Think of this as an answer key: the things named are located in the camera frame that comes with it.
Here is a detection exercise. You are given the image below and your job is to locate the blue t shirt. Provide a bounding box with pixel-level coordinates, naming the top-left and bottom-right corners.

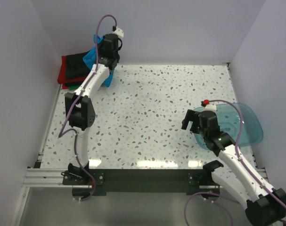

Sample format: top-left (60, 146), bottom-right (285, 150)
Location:
top-left (82, 47), bottom-right (114, 87)

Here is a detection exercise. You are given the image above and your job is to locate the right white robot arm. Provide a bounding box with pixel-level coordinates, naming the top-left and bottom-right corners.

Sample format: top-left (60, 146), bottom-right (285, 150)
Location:
top-left (181, 110), bottom-right (286, 226)

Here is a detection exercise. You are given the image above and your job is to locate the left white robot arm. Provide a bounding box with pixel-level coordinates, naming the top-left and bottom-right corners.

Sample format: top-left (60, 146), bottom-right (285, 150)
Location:
top-left (63, 32), bottom-right (124, 184)

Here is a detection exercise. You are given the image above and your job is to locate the folded black t shirt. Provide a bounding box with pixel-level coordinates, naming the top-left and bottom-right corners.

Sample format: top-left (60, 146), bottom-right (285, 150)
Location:
top-left (65, 51), bottom-right (90, 80)

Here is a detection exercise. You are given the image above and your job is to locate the translucent blue plastic bin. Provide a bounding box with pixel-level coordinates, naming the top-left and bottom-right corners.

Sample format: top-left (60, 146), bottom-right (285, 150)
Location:
top-left (195, 101), bottom-right (263, 155)

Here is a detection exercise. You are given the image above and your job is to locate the folded red t shirt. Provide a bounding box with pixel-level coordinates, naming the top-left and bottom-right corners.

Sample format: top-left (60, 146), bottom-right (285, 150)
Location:
top-left (57, 56), bottom-right (86, 89)

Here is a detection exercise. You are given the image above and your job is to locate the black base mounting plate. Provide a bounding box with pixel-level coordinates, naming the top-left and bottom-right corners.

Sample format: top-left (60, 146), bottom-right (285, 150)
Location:
top-left (61, 168), bottom-right (219, 197)

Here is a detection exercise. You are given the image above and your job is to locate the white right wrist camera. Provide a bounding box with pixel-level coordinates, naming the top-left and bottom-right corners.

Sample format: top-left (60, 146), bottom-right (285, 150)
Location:
top-left (201, 99), bottom-right (217, 112)

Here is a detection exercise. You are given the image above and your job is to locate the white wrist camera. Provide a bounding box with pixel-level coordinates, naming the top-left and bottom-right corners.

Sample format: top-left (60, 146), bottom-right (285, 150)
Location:
top-left (113, 26), bottom-right (124, 39)
top-left (201, 99), bottom-right (217, 112)

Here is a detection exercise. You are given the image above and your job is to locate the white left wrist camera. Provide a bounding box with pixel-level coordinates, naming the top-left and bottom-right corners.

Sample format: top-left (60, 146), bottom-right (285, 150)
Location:
top-left (113, 26), bottom-right (124, 39)

